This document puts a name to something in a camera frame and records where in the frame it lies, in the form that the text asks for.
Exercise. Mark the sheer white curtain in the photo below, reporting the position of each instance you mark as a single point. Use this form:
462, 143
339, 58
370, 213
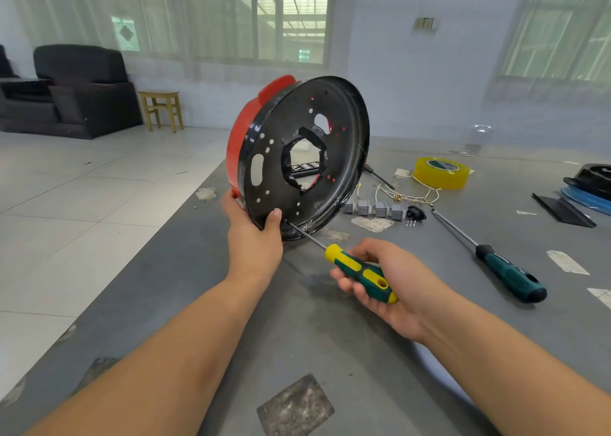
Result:
554, 89
53, 16

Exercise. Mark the small wooden stool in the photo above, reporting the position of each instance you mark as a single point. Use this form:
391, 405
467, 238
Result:
160, 97

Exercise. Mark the black round appliance part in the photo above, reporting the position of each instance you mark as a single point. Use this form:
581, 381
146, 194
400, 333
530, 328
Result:
594, 178

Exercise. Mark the wide white tape strips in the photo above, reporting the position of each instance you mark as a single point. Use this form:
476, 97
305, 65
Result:
601, 297

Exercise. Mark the large barred window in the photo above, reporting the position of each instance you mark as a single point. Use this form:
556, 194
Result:
224, 16
559, 30

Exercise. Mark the person's right forearm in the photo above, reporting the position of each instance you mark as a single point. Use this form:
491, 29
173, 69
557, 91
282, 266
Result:
525, 374

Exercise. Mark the black armchair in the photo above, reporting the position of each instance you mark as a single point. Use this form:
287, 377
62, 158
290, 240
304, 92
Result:
86, 92

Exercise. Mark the small black plug connector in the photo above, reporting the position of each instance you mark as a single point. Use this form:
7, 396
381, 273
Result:
415, 213

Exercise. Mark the black remote control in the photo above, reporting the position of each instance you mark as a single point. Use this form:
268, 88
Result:
305, 170

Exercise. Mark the person's left hand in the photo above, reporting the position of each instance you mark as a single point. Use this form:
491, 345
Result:
253, 249

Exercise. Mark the red round appliance base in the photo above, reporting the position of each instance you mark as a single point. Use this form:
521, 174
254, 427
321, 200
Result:
329, 125

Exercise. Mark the black sofa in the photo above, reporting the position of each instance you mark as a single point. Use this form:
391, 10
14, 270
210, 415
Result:
6, 60

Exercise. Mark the yellow tape roll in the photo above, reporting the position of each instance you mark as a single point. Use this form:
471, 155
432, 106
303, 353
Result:
427, 181

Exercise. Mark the person's right hand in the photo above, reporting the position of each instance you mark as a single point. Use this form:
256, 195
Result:
406, 292

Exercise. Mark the crumpled white tape piece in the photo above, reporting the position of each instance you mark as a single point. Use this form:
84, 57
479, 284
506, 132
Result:
372, 225

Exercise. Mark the person's left forearm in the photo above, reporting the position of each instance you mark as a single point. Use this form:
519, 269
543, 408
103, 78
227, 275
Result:
143, 374

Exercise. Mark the small grey rocker switch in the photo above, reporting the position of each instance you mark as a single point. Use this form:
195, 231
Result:
396, 212
363, 207
347, 207
380, 210

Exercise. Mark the white wall box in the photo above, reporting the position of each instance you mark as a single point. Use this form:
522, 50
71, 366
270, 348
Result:
426, 23

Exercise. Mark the narrow white tape strip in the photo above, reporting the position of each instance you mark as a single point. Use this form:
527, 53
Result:
568, 262

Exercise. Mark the black flat plate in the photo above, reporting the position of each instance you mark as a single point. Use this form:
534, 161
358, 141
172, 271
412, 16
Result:
563, 209

